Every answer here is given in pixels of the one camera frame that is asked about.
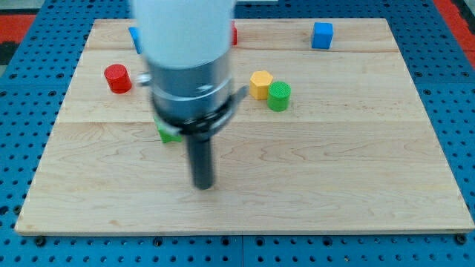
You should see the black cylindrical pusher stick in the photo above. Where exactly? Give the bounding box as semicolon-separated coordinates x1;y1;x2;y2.
186;136;214;190

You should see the blue block behind arm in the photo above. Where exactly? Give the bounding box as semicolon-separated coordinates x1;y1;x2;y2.
128;27;142;54

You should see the red block behind arm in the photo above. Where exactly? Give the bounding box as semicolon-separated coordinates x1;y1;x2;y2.
231;20;238;46

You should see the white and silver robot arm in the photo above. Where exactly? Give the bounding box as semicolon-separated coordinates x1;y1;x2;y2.
131;0;248;190

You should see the green star block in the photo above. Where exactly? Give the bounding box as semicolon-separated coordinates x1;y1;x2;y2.
154;117;182;143

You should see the yellow hexagon block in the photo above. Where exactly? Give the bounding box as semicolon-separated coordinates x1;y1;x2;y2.
249;70;273;100

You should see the green cylinder block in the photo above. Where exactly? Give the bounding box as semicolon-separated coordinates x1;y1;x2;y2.
267;81;292;112

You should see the red cylinder block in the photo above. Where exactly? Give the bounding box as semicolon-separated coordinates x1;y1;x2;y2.
104;64;132;94

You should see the light wooden board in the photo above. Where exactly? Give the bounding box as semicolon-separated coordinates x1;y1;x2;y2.
16;19;474;237

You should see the blue cube block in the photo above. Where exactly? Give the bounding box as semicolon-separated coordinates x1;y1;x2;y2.
311;22;334;49

